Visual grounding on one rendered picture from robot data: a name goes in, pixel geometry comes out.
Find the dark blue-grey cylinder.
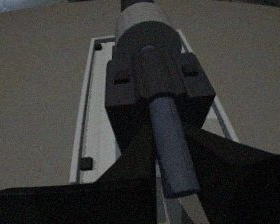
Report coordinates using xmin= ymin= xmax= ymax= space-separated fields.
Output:
xmin=148 ymin=95 xmax=201 ymax=198

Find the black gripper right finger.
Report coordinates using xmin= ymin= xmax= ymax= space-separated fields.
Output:
xmin=181 ymin=121 xmax=280 ymax=224

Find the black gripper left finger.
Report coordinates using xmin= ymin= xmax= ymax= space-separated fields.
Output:
xmin=0 ymin=124 xmax=157 ymax=224

